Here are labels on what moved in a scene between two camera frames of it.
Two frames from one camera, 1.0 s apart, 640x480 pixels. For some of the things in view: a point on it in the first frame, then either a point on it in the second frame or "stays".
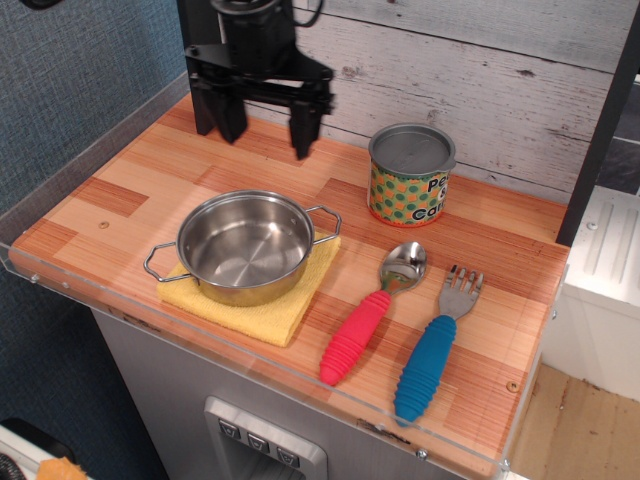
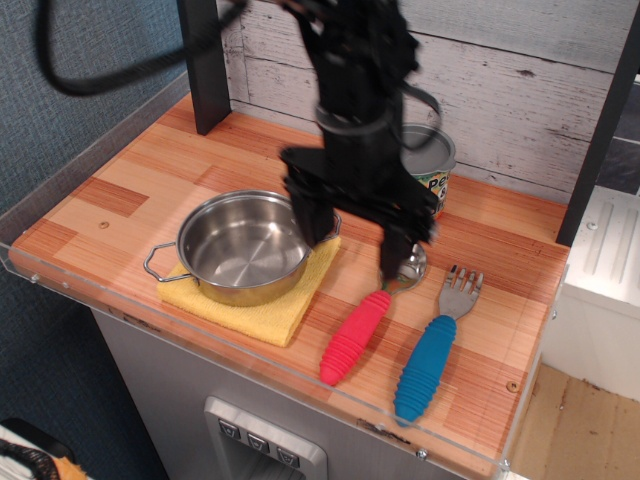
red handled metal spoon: x=401 y=267 stays
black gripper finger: x=230 y=114 to x=315 y=216
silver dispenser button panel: x=243 y=445 stays
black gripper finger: x=305 y=123 to x=396 y=244
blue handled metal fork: x=426 y=360 stays
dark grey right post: x=601 y=137 stays
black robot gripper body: x=258 y=58 to x=359 y=164
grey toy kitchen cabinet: x=169 y=381 stays
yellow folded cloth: x=269 y=324 stays
